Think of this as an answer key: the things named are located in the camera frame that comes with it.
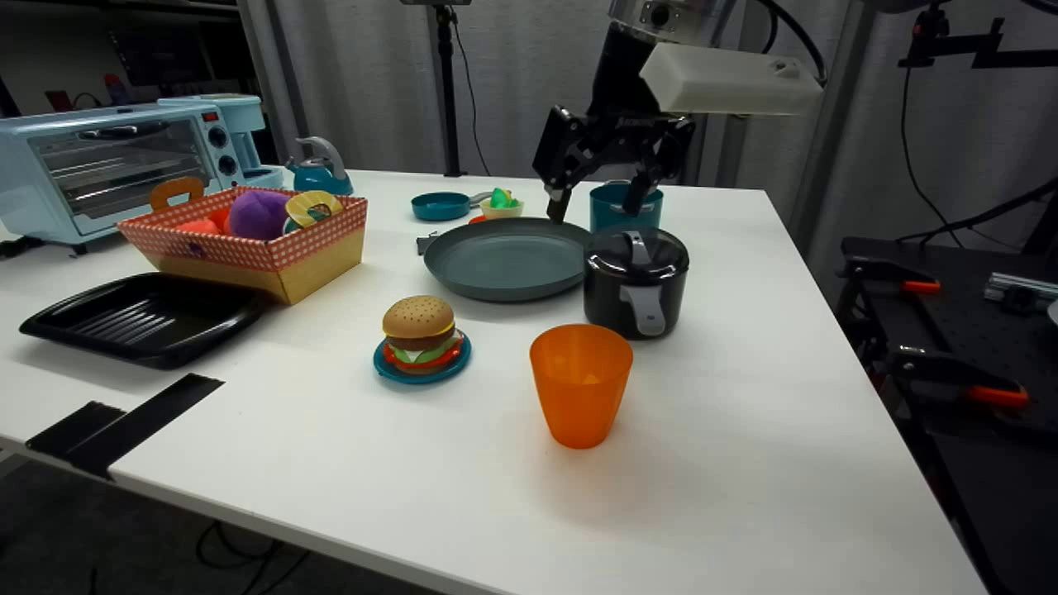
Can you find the small blue frying pan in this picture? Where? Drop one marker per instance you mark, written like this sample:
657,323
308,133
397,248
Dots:
441,207

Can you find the yellow toy in basket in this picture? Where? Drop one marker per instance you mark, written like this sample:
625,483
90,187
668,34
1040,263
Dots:
308,211

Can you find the small teal plate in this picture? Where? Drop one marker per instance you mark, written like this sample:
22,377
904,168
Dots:
433,365

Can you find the light blue toaster oven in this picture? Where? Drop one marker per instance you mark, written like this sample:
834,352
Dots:
75,176

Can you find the toy hamburger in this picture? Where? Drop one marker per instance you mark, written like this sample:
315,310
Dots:
417,323

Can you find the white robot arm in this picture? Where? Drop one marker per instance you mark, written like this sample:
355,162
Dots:
647,94

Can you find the grey curtain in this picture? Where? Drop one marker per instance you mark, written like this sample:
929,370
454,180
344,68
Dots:
362,73

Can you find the black baking tray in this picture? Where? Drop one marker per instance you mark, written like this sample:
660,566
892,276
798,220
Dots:
151,318

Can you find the black pot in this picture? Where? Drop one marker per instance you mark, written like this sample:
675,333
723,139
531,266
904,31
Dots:
634,310

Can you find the blue pot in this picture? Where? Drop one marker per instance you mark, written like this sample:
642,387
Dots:
606,211

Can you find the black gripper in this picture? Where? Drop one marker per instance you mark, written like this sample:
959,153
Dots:
576,147

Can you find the red yellow cardboard basket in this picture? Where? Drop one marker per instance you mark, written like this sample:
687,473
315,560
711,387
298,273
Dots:
186,232

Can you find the black tripod pole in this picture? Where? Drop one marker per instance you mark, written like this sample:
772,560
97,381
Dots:
441,23

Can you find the purple plush toy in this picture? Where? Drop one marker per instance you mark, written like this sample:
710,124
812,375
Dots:
257,213

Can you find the white camera box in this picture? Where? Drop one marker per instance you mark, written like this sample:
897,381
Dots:
726,80

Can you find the orange handled clamp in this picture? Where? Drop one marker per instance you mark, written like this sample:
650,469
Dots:
939,372
899,276

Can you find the orange plastic cup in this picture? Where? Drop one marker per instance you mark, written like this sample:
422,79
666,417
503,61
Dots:
581,377

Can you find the black tape strip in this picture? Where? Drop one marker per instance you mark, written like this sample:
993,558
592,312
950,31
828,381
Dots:
97,435

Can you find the glass pot lid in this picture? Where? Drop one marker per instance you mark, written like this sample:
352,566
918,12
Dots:
639,257

